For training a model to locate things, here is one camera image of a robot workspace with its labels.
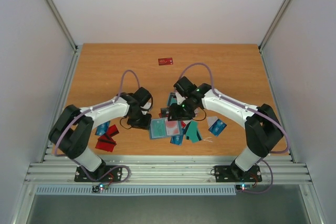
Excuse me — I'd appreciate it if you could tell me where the red card black stripe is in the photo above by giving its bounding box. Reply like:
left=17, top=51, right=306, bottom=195
left=166, top=121, right=180, bottom=136

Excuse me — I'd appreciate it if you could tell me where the teal leather card holder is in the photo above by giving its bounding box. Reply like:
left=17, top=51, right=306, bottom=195
left=149, top=118, right=183, bottom=140

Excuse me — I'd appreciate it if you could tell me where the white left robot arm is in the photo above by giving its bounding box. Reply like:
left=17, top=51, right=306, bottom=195
left=48, top=87, right=153, bottom=181

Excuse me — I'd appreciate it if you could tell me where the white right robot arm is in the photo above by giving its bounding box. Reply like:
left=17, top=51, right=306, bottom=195
left=168, top=77, right=285, bottom=180

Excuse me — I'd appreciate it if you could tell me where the teal card black stripe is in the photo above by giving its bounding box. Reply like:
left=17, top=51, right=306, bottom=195
left=184, top=121, right=202, bottom=143

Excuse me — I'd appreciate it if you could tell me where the red card left upper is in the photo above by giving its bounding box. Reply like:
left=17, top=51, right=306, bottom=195
left=98, top=125, right=119, bottom=141

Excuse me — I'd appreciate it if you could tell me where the blue card centre bottom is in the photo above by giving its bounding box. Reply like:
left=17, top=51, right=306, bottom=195
left=170, top=135, right=184, bottom=146

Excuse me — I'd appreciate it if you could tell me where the blue card right side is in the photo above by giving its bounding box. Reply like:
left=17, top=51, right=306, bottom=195
left=208, top=119, right=227, bottom=137

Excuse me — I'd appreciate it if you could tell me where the blue card left group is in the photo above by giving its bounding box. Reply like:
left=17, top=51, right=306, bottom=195
left=95, top=121, right=110, bottom=136

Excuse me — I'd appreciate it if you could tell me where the red card left lower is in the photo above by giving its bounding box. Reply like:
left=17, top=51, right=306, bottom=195
left=95, top=134, right=117, bottom=152

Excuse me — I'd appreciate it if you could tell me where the red card far table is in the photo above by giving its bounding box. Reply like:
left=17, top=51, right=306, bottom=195
left=158, top=57, right=173, bottom=66

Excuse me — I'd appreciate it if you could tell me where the left controller board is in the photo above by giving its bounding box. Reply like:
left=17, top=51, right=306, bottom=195
left=91, top=184, right=109, bottom=193

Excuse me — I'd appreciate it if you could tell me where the controller board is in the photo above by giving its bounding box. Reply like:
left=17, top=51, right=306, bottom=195
left=91, top=184, right=109, bottom=193
left=236, top=184, right=256, bottom=191

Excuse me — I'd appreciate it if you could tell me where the right controller board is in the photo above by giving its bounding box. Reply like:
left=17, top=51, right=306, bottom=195
left=236, top=184, right=256, bottom=191

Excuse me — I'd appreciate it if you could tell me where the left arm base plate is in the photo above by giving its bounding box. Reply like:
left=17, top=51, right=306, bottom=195
left=74, top=165, right=124, bottom=183

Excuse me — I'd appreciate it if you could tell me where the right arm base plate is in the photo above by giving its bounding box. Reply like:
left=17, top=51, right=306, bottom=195
left=211, top=165, right=262, bottom=183

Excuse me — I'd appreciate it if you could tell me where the grey slotted cable duct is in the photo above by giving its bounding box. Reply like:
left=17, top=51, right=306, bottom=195
left=35, top=185, right=236, bottom=196

